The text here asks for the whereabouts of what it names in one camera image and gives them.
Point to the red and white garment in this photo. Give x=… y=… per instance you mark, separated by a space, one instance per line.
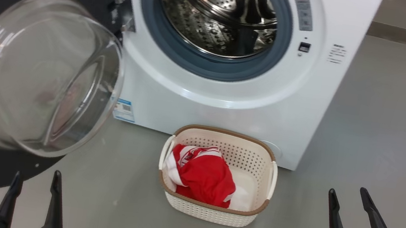
x=206 y=178

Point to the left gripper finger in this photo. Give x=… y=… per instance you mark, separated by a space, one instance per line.
x=53 y=212
x=6 y=209

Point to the grey rubber door gasket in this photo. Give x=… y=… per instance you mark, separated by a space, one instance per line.
x=209 y=66

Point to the metal door hinge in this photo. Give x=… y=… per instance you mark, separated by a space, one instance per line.
x=125 y=3

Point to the perforated steel drum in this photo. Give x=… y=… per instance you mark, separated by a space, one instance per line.
x=209 y=15

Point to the cream laundry basket brown rim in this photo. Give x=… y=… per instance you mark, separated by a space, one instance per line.
x=255 y=169

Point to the grey instruction sticker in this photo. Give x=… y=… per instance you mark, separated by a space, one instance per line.
x=303 y=12

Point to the blue energy label sticker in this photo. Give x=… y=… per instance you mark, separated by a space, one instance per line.
x=124 y=110

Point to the white washing machine body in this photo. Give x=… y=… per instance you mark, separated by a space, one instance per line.
x=228 y=105

